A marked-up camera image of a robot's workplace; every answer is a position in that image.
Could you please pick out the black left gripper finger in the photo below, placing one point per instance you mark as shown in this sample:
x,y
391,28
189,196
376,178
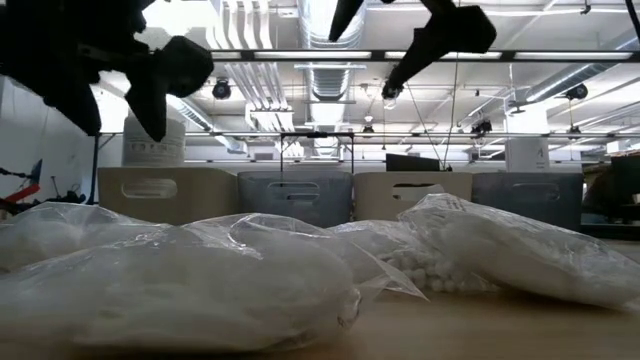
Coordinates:
x,y
150,100
80,105

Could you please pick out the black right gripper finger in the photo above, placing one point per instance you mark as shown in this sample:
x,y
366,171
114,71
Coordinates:
x,y
342,15
450,35

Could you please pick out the clear bag handwritten variety pack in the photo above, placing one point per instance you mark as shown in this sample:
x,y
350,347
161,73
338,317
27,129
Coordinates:
x,y
525,255

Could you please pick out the black stand pole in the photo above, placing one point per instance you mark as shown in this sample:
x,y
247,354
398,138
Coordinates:
x,y
95,165

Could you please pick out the black ceiling spotlight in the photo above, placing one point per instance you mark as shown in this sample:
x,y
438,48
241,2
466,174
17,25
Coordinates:
x,y
577,92
221,90
481,126

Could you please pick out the blue tool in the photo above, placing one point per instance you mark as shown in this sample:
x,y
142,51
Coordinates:
x,y
36,172

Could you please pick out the white plastic bin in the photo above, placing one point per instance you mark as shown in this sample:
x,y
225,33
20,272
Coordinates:
x,y
380,195
200,195

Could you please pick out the red tool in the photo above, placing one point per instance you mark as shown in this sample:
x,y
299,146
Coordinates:
x,y
20,195

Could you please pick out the clear bag of cotton pads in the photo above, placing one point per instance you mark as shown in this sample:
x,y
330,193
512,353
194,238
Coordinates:
x,y
60,230

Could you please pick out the black monitor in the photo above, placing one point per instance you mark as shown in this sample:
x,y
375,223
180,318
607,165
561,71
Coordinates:
x,y
410,163

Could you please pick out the white column with sign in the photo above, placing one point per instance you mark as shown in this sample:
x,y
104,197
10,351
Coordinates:
x,y
527,150

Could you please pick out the gray plastic bin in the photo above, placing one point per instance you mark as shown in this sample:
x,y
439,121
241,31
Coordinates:
x,y
530,200
295,200

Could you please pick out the large clear bag of cotton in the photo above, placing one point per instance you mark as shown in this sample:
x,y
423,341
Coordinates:
x,y
175,290

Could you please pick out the clear bag of cotton balls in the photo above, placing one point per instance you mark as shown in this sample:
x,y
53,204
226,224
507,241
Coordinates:
x,y
400,255

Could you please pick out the rig frame light bar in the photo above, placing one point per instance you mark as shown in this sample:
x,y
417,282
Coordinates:
x,y
325,55

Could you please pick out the silver ceiling air duct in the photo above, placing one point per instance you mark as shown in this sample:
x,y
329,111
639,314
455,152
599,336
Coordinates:
x,y
330,80

